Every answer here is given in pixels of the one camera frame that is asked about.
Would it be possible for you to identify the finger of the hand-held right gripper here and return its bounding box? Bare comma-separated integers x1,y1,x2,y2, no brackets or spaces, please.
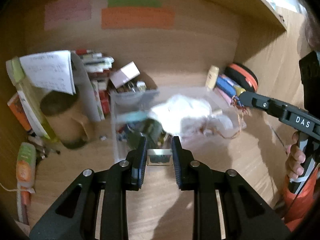
239,91,288,120

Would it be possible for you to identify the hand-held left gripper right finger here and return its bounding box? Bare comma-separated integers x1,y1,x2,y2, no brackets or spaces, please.
171,135,292,240

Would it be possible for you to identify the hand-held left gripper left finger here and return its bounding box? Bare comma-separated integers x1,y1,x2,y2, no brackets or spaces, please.
29,135,148,240

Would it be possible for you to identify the small clear plastic block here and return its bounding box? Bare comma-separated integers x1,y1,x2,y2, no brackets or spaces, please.
146,149,173,166

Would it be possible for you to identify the thin red cord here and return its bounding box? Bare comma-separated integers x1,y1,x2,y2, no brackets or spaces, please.
200,95,250,139

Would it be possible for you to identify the clear plastic bin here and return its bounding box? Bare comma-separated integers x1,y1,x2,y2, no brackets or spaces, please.
110,86,247,164

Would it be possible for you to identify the person's right forearm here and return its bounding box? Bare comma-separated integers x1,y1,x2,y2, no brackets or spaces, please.
282,167,320,232

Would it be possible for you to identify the wooden desktop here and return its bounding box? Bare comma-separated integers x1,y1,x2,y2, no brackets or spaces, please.
15,75,295,240

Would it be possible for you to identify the person's right hand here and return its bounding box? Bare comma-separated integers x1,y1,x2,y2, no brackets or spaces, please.
286,131,306,180

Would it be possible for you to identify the black orange round case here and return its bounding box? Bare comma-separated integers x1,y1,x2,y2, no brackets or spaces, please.
224,63,259,98

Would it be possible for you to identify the dark green packet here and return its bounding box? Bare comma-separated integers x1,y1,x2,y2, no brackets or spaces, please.
139,119,172,148

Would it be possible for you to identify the pink pouch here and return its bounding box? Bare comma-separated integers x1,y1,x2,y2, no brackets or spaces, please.
217,87,237,106

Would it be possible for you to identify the blue folding umbrella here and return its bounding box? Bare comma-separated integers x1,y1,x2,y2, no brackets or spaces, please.
216,75,247,103

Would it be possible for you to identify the teal paper packet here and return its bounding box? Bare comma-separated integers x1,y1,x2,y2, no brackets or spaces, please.
120,111,148,123

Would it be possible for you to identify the white crumpled plastic bag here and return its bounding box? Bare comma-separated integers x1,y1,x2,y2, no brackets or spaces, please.
150,94,234,140

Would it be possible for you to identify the glass bowl of beads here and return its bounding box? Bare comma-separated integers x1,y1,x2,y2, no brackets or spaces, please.
116,80,148,94

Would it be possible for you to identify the curled white sheet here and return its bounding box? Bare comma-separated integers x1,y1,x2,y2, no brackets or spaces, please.
71,52,101,122

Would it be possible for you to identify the brown paper cup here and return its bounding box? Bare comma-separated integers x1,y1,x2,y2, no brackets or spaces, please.
40,90,92,149

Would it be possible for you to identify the white cardboard box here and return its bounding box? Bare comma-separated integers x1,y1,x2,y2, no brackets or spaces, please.
110,62,140,88

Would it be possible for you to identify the stack of books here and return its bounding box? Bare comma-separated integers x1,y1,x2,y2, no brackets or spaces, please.
75,49,115,120

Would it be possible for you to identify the wooden shelf board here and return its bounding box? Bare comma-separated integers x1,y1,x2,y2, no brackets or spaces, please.
237,0,288,33

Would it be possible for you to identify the green orange tube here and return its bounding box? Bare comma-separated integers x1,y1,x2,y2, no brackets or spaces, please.
16,142,37,193

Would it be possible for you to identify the handwritten paper sheet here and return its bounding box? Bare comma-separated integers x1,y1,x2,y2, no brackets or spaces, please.
19,50,77,95

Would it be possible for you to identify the green-edged book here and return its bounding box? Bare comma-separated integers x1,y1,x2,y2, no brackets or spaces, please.
6,57,60,143

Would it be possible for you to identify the orange book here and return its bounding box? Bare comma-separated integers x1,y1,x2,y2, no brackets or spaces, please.
7,92,33,132

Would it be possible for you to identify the orange paper note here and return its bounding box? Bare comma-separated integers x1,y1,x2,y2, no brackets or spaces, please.
101,7,175,30

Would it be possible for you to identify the green paper note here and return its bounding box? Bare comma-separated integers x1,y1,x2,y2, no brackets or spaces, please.
107,0,162,8

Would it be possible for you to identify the pink paper note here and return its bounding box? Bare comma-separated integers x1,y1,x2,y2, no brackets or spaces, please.
44,0,92,30

